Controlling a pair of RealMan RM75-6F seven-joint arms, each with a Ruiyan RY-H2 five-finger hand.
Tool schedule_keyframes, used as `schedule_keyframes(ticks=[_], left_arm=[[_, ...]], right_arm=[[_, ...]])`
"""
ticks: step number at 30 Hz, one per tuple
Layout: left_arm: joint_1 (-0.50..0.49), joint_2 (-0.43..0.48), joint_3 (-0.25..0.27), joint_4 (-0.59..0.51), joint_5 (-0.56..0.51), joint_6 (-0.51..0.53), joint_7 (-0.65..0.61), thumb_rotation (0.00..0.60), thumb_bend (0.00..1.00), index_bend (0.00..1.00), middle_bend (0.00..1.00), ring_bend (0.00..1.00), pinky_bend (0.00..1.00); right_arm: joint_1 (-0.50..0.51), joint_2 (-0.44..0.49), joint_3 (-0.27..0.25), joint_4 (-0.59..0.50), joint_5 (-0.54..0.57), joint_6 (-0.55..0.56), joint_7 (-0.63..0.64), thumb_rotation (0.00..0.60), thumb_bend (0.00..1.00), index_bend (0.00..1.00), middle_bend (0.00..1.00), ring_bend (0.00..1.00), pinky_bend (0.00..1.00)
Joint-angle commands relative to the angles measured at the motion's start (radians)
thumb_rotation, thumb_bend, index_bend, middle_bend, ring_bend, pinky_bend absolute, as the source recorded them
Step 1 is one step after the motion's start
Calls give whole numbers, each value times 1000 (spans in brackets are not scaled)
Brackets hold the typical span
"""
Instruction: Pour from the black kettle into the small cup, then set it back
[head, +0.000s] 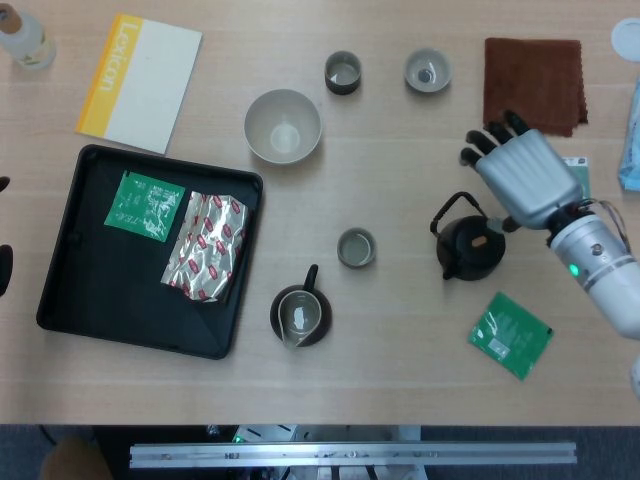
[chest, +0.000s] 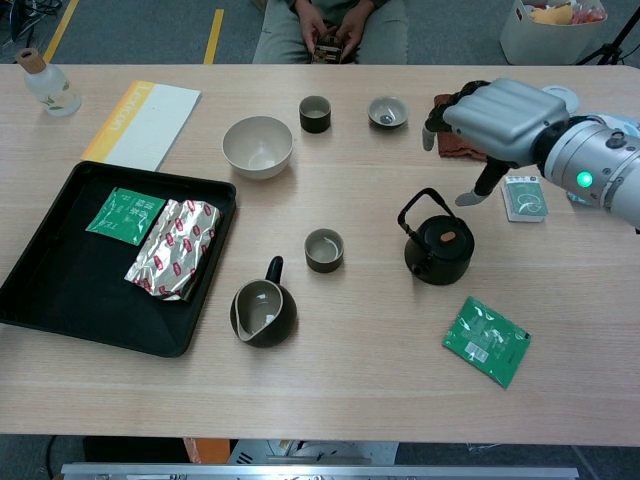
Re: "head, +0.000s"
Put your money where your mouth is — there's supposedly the left black-fingered robot hand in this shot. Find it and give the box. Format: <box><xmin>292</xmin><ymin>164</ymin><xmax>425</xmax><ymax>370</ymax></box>
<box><xmin>0</xmin><ymin>174</ymin><xmax>15</xmax><ymax>300</ymax></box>

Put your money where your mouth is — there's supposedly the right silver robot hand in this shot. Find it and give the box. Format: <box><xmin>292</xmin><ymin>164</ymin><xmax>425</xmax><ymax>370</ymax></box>
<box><xmin>459</xmin><ymin>110</ymin><xmax>586</xmax><ymax>235</ymax></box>

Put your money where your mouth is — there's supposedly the black teapot with handle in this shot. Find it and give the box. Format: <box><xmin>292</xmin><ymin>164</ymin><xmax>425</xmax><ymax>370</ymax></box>
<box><xmin>429</xmin><ymin>192</ymin><xmax>507</xmax><ymax>282</ymax></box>

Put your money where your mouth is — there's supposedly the green white card deck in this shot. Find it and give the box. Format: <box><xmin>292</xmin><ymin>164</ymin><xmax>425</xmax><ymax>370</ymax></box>
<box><xmin>559</xmin><ymin>155</ymin><xmax>591</xmax><ymax>199</ymax></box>

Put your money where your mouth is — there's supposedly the brown folded cloth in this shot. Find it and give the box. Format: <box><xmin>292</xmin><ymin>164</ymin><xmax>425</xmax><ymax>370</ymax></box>
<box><xmin>482</xmin><ymin>37</ymin><xmax>589</xmax><ymax>138</ymax></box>

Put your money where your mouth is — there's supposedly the black square tray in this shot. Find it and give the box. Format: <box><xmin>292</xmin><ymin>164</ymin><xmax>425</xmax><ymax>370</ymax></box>
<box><xmin>35</xmin><ymin>144</ymin><xmax>265</xmax><ymax>361</ymax></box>

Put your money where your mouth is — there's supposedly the blue wet wipes pack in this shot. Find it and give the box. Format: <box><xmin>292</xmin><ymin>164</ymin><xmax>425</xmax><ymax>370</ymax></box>
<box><xmin>617</xmin><ymin>74</ymin><xmax>640</xmax><ymax>192</ymax></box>

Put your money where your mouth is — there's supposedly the green tea packet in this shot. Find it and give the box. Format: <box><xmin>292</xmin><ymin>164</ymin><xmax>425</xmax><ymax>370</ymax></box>
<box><xmin>467</xmin><ymin>291</ymin><xmax>555</xmax><ymax>382</ymax></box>
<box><xmin>103</xmin><ymin>169</ymin><xmax>187</xmax><ymax>244</ymax></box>

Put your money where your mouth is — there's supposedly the white round plastic lid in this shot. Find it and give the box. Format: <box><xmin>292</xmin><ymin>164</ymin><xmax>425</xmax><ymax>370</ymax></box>
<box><xmin>610</xmin><ymin>17</ymin><xmax>640</xmax><ymax>62</ymax></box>

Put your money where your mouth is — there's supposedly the silver foil red-print packet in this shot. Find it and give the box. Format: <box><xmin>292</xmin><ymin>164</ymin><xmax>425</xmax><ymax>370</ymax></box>
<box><xmin>160</xmin><ymin>189</ymin><xmax>251</xmax><ymax>305</ymax></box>

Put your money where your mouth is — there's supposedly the glass bottle wooden cap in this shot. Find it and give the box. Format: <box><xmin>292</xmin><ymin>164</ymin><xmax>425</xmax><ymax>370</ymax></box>
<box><xmin>0</xmin><ymin>9</ymin><xmax>57</xmax><ymax>70</ymax></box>

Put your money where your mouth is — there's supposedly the yellow white Lexicon book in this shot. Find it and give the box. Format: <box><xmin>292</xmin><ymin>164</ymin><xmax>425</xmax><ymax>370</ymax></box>
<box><xmin>74</xmin><ymin>12</ymin><xmax>204</xmax><ymax>156</ymax></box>

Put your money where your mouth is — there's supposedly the beige ceramic bowl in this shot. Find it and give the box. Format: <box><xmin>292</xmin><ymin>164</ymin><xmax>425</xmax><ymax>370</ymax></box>
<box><xmin>243</xmin><ymin>88</ymin><xmax>323</xmax><ymax>167</ymax></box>

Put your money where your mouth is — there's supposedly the dark ceramic pouring pitcher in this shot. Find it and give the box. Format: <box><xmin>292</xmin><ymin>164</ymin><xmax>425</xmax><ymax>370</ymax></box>
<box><xmin>269</xmin><ymin>263</ymin><xmax>333</xmax><ymax>348</ymax></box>

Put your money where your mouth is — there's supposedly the aluminium profile rail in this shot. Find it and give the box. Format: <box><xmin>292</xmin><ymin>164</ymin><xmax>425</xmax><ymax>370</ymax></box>
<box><xmin>129</xmin><ymin>440</ymin><xmax>578</xmax><ymax>470</ymax></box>

